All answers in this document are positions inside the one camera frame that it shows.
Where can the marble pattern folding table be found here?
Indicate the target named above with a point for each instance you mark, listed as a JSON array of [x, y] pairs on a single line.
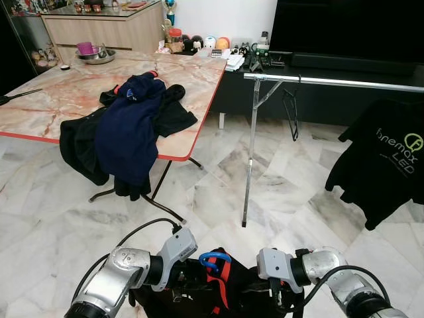
[[59, 106]]

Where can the white round toy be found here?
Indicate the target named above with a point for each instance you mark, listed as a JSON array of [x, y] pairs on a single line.
[[210, 42]]

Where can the pink tissue pack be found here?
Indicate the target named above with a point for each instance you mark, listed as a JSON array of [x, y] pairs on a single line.
[[163, 47]]

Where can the black television console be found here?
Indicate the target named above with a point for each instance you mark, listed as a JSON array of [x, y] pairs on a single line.
[[331, 103]]

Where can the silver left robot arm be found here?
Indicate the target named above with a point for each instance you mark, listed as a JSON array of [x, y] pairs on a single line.
[[112, 278]]

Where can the light wood sideboard cabinet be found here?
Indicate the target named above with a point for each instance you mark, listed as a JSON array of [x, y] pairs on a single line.
[[106, 36]]

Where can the black shirt with red stripes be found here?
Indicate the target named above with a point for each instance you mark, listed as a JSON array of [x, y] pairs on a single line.
[[238, 305]]

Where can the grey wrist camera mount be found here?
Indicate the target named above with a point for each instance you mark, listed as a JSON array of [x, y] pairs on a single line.
[[275, 264], [173, 255]]

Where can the white green bottle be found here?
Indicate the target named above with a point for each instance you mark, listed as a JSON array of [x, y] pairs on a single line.
[[264, 43]]

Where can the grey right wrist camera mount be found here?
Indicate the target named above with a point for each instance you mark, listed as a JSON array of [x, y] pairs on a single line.
[[275, 264]]

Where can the small black round lid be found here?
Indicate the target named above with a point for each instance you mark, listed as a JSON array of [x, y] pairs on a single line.
[[65, 67]]

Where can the blue plastic hanger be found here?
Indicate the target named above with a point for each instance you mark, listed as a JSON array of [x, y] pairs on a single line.
[[215, 254]]

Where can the orange ball toy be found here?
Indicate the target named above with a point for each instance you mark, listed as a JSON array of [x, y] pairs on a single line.
[[223, 43]]

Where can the red lidded jar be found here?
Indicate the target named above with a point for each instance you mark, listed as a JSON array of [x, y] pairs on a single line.
[[175, 41]]

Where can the purple cup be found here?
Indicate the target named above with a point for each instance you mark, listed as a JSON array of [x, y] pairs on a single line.
[[85, 48]]

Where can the silver metal clothes rack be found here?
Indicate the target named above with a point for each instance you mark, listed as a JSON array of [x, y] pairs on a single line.
[[331, 81]]

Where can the steel bowl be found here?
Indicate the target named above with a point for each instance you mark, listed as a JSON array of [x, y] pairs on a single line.
[[103, 58]]

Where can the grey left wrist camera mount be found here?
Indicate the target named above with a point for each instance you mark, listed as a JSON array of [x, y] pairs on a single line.
[[173, 255]]

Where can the black remote control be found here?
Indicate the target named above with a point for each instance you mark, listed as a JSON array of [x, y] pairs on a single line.
[[256, 64]]

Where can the navy blue polo shirt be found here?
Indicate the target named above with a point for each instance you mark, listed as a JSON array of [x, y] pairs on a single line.
[[126, 146]]

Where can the stack of white papers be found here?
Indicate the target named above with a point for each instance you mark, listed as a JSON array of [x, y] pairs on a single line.
[[235, 63]]

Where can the thin black rod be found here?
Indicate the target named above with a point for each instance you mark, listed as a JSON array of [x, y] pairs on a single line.
[[5, 100]]

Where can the gold and blue trophy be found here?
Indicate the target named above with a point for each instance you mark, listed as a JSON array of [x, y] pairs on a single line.
[[171, 10]]

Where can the black flat screen television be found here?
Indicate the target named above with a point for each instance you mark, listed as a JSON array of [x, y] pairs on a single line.
[[344, 26]]

